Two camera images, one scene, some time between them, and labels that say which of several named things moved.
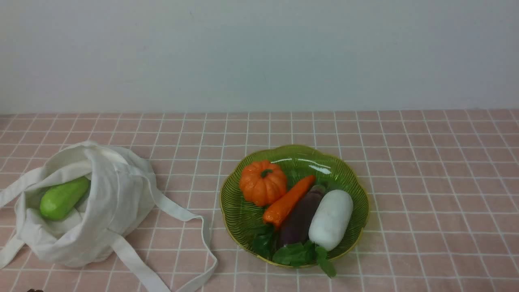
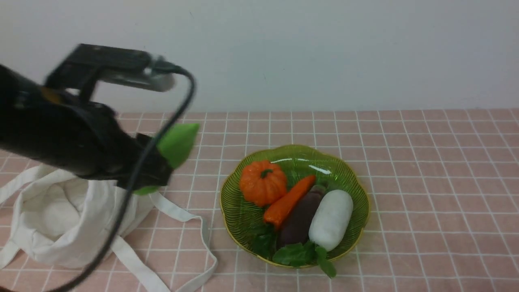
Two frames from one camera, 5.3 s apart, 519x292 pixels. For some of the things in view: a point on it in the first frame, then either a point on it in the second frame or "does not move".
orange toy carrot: x=276 y=211 does not move
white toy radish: x=331 y=220 does not move
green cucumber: x=58 y=202 -> x=176 y=142
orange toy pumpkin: x=262 y=182 does not move
